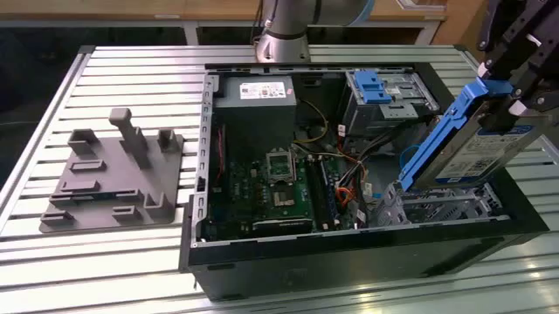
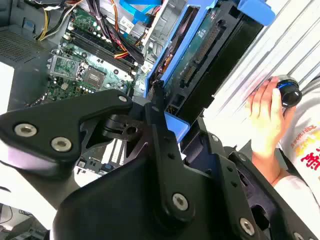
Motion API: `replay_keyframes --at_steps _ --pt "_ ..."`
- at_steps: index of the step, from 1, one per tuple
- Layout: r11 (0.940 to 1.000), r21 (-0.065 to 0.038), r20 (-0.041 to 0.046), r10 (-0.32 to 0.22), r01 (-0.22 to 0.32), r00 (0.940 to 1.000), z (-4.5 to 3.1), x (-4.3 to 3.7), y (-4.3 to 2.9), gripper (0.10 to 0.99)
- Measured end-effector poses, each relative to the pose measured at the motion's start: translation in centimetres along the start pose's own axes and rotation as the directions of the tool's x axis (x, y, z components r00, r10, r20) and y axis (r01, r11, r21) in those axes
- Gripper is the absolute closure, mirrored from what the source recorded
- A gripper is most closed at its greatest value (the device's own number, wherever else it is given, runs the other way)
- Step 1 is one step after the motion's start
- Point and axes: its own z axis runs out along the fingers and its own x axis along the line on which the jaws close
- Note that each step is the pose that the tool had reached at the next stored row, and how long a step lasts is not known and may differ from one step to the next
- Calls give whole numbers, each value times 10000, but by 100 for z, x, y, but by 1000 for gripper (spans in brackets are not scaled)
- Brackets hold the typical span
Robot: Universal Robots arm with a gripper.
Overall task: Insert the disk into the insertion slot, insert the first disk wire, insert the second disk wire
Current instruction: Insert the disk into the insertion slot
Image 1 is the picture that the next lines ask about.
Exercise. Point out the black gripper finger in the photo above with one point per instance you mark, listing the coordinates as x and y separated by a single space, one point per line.
498 114
542 95

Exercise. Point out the hard disk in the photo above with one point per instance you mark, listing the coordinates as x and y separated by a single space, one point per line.
472 153

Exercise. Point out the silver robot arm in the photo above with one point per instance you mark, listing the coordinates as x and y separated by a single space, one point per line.
284 36

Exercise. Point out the grey metal disk bay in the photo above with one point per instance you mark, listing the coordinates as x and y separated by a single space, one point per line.
441 209

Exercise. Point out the black RAM slot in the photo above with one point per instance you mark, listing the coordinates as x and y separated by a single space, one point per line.
316 193

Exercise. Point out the metal drive cage blue latch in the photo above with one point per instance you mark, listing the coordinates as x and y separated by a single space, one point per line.
372 88

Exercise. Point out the RAM stick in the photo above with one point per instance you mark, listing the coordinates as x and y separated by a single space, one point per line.
328 189

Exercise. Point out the black open PC case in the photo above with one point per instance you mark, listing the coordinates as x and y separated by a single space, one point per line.
350 258

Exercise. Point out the grey power supply unit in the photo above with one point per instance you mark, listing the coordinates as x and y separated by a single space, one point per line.
254 121

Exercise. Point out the black graphics card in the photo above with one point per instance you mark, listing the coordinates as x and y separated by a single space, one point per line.
284 225

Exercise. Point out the green motherboard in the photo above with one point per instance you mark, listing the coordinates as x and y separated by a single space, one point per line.
236 189

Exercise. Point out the wooden desk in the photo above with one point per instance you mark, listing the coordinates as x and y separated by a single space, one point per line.
132 10

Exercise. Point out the grey parts rack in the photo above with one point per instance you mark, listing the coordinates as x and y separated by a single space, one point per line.
114 183

